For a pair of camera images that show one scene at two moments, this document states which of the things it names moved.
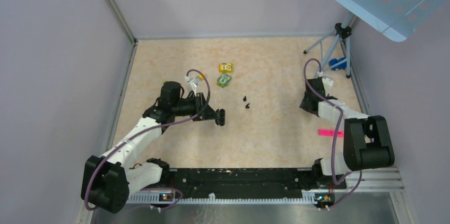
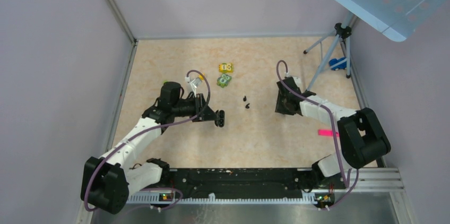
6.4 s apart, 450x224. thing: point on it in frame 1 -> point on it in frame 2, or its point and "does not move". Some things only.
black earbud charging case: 221,120 does not move
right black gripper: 303,105 -> 279,109
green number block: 223,80 does not move
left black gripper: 202,110 does not move
